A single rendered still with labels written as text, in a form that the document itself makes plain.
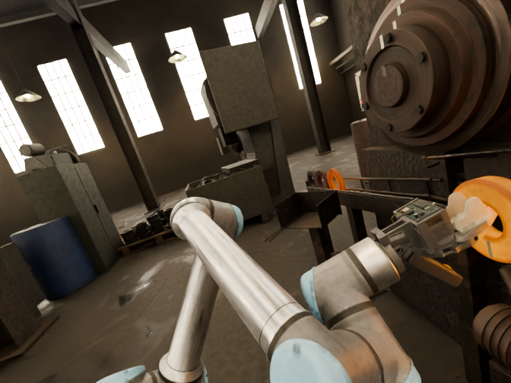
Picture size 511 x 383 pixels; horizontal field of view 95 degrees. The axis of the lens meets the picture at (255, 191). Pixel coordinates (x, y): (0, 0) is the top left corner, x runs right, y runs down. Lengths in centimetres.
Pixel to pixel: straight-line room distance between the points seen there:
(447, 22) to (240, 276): 72
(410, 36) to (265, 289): 68
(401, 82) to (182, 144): 1022
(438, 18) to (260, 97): 278
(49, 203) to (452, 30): 383
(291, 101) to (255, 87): 805
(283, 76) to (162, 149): 614
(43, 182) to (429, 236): 376
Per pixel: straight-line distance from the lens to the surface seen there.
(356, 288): 48
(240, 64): 346
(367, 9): 130
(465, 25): 78
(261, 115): 336
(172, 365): 98
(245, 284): 43
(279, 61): 1169
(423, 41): 77
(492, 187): 56
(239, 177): 304
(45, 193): 384
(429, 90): 75
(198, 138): 1069
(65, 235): 366
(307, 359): 33
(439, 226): 52
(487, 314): 85
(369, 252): 48
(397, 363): 46
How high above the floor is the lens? 109
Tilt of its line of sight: 12 degrees down
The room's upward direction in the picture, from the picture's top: 17 degrees counter-clockwise
